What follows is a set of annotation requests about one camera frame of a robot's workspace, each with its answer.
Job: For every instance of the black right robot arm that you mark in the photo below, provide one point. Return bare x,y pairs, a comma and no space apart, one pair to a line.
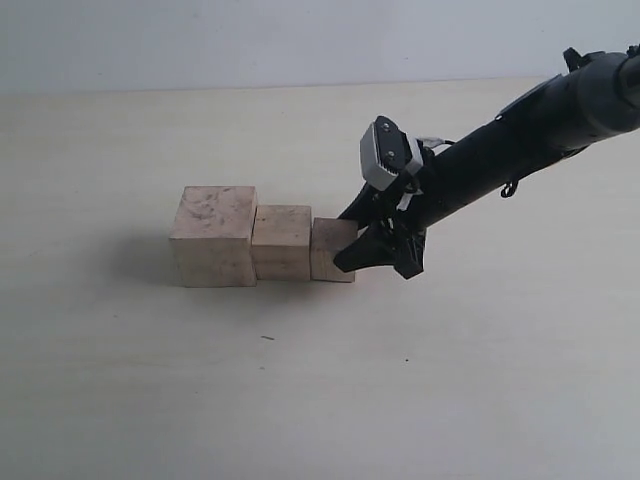
596,100

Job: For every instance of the third largest wooden cube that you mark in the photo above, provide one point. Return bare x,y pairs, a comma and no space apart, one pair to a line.
329,236

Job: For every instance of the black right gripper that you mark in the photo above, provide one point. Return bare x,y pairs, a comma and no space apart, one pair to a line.
390,235

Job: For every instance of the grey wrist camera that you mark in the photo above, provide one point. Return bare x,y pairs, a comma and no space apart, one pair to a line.
386,153

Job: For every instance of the second largest wooden cube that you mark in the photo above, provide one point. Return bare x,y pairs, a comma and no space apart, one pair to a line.
281,242

